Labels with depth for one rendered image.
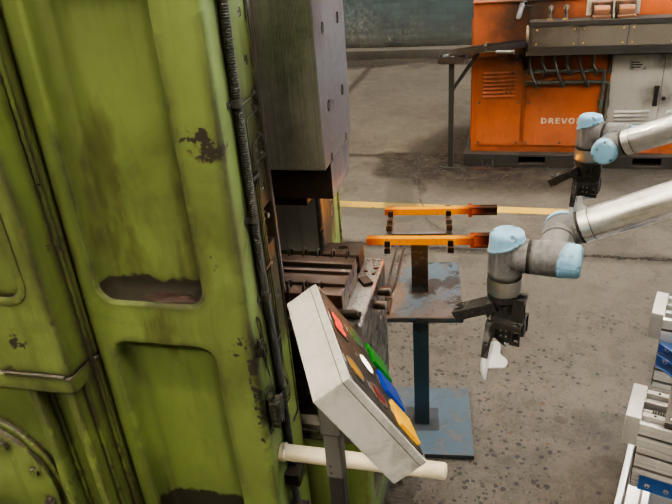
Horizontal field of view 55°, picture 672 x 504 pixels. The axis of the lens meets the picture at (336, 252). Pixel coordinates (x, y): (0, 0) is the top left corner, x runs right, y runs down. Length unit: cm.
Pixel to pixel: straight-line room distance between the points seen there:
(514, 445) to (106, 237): 180
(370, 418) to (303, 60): 79
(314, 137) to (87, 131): 51
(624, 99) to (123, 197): 435
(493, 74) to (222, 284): 405
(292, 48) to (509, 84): 389
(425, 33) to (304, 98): 792
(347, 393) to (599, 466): 171
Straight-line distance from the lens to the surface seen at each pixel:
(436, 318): 227
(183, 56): 133
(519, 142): 545
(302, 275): 189
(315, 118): 154
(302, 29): 150
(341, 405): 118
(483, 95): 533
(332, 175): 164
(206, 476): 203
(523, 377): 309
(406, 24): 944
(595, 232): 152
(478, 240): 220
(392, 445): 128
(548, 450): 277
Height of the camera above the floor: 192
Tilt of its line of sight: 28 degrees down
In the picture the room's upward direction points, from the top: 5 degrees counter-clockwise
